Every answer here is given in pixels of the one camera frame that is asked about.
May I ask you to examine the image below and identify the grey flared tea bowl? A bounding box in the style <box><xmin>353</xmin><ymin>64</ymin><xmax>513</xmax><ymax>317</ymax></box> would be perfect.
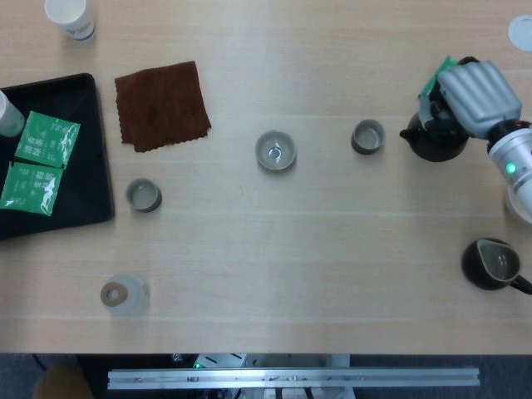
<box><xmin>254</xmin><ymin>130</ymin><xmax>298</xmax><ymax>172</ymax></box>

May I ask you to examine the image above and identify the brown microfibre cloth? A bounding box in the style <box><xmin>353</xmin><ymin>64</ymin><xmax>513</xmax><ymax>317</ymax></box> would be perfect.
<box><xmin>114</xmin><ymin>60</ymin><xmax>212</xmax><ymax>154</ymax></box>

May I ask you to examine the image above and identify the dark cylindrical teacup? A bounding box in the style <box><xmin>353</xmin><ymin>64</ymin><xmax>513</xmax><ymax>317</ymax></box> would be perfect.
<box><xmin>351</xmin><ymin>119</ymin><xmax>386</xmax><ymax>155</ymax></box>
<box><xmin>125</xmin><ymin>178</ymin><xmax>163</xmax><ymax>214</ymax></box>

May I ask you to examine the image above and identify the black teapot with loop handle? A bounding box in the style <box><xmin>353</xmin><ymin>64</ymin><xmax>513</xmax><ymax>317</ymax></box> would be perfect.
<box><xmin>399</xmin><ymin>110</ymin><xmax>469</xmax><ymax>162</ymax></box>

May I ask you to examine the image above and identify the clear cup with green tea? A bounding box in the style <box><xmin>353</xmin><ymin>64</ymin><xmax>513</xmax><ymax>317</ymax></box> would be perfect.
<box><xmin>0</xmin><ymin>90</ymin><xmax>26</xmax><ymax>140</ymax></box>

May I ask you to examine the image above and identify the dark pitcher with handle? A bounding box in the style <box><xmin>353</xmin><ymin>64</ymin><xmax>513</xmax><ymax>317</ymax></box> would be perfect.
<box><xmin>460</xmin><ymin>237</ymin><xmax>532</xmax><ymax>296</ymax></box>

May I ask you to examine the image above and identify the aluminium profile rail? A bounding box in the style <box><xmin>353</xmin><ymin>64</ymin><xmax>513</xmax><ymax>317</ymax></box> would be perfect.
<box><xmin>106</xmin><ymin>366</ymin><xmax>481</xmax><ymax>391</ymax></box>

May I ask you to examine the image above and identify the frosted bottle with wooden lid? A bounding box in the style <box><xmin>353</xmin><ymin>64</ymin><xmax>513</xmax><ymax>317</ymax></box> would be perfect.
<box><xmin>100</xmin><ymin>272</ymin><xmax>150</xmax><ymax>317</ymax></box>

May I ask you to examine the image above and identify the large white bowl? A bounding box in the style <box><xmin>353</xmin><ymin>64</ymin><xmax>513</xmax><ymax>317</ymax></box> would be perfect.
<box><xmin>504</xmin><ymin>185</ymin><xmax>532</xmax><ymax>225</ymax></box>

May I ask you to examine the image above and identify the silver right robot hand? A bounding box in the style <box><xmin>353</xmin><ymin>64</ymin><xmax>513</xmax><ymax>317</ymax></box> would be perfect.
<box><xmin>417</xmin><ymin>57</ymin><xmax>523</xmax><ymax>141</ymax></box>

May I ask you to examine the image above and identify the white paper cup blue logo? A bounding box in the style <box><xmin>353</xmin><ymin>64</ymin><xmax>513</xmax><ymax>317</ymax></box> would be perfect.
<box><xmin>44</xmin><ymin>0</ymin><xmax>96</xmax><ymax>42</ymax></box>

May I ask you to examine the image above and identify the black plastic tray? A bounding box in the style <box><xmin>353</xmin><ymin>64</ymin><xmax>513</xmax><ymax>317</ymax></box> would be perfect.
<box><xmin>0</xmin><ymin>72</ymin><xmax>116</xmax><ymax>241</ymax></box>

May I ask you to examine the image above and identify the white round lid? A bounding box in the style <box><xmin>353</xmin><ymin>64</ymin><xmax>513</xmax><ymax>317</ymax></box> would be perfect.
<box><xmin>507</xmin><ymin>15</ymin><xmax>532</xmax><ymax>52</ymax></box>

